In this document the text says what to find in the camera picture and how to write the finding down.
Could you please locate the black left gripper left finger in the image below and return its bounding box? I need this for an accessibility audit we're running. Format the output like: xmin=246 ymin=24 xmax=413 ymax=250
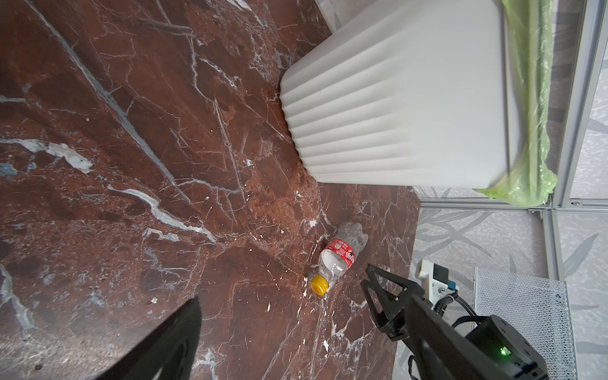
xmin=98 ymin=297 xmax=202 ymax=379

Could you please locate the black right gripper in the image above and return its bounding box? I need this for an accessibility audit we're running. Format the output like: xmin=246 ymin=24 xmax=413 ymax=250
xmin=360 ymin=264 xmax=549 ymax=380

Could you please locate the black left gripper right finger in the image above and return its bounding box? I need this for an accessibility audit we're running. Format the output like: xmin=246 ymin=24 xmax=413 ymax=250
xmin=404 ymin=299 xmax=508 ymax=379

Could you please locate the white plastic trash bin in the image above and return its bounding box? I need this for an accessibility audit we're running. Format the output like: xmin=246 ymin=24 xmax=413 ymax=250
xmin=280 ymin=1 xmax=523 ymax=188

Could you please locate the green bin liner bag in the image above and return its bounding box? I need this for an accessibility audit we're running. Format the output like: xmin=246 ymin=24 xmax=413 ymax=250
xmin=479 ymin=1 xmax=558 ymax=208

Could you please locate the clear bottle red label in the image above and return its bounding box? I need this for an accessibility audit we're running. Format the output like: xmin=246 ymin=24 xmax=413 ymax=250
xmin=310 ymin=222 xmax=368 ymax=296

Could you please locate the white wire mesh basket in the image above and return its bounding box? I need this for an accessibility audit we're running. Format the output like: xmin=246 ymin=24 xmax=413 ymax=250
xmin=473 ymin=268 xmax=578 ymax=379

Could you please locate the aluminium frame profile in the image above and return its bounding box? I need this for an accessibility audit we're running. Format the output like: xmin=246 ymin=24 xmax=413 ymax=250
xmin=421 ymin=1 xmax=607 ymax=282

